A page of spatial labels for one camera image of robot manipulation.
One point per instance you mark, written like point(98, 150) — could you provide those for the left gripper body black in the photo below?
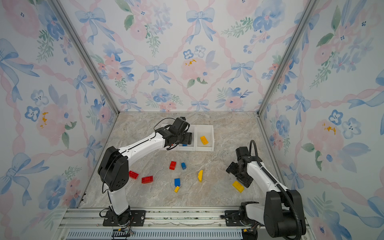
point(186, 139)

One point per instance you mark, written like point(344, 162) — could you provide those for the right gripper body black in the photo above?
point(241, 176)

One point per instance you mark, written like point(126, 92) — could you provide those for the white bin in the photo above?
point(164, 131)
point(191, 147)
point(208, 132)

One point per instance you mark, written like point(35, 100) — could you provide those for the yellow long lego brick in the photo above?
point(238, 186)

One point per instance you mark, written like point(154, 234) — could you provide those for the long red lego brick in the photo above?
point(147, 180)

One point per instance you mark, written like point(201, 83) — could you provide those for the red curved lego brick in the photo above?
point(133, 175)

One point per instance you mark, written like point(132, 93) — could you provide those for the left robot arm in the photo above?
point(115, 165)

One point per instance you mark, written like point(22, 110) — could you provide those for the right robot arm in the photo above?
point(282, 214)

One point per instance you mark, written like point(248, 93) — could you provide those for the red square lego brick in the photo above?
point(173, 165)

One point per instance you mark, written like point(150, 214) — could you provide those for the yellow curved lego brick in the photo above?
point(200, 176)

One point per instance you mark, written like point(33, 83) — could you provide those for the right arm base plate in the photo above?
point(239, 218)

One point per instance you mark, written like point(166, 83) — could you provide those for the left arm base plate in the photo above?
point(129, 218)

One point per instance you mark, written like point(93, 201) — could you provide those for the left aluminium corner post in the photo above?
point(81, 49)

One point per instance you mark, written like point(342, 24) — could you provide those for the aluminium corner post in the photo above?
point(81, 49)
point(291, 47)

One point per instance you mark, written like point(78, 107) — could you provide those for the aluminium rail frame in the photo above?
point(173, 223)

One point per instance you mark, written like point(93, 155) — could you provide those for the right aluminium corner post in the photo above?
point(291, 47)

